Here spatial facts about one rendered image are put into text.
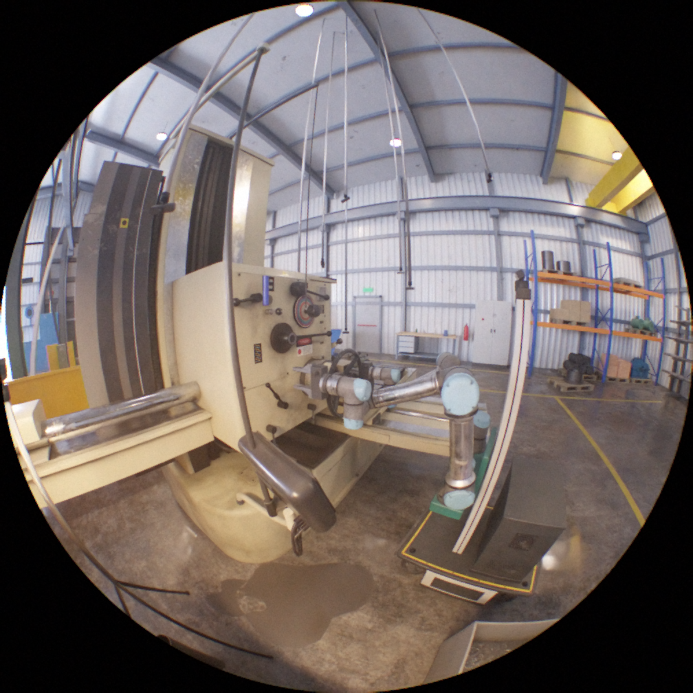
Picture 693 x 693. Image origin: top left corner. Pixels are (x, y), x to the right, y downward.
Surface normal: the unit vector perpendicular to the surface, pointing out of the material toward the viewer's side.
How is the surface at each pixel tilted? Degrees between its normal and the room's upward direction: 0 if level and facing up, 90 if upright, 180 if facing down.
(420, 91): 169
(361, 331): 90
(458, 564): 0
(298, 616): 0
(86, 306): 90
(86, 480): 90
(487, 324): 90
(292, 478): 20
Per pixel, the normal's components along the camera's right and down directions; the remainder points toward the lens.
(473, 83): -0.10, 1.00
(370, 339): -0.48, 0.14
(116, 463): 0.88, 0.07
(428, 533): 0.00, -0.99
